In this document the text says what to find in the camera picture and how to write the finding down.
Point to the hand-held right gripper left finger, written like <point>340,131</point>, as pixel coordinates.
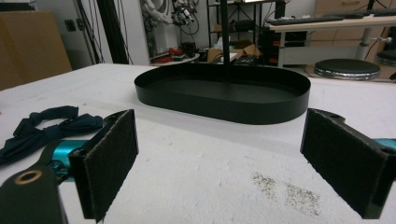
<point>107,161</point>

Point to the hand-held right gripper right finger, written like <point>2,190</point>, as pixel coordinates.
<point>342,161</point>

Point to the dark blue bow tie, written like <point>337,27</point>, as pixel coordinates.
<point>37,133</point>

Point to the black oval tray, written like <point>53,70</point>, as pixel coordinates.
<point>224,105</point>

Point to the black round stool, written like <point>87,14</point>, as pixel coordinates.
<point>387,56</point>
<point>347,67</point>

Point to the white round table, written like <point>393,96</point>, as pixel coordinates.
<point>177,61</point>

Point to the red tool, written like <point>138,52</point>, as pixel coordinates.
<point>175,52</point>

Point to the white desk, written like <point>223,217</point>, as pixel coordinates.
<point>327,26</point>

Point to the black computer tower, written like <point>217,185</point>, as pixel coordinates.
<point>269,46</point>

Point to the brown cardboard board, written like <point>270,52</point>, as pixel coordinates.
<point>28,49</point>

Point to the black keyboard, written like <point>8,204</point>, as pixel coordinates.
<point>306,20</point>

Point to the open cardboard box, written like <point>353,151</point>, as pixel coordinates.
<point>214,53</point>

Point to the black metal pole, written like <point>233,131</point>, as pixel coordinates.
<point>225,31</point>

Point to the black metal shelf rack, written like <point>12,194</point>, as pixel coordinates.
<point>214,21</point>

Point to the black stand frame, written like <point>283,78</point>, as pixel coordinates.
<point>113,31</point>

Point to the black wall socket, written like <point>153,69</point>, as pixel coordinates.
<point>70,25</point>

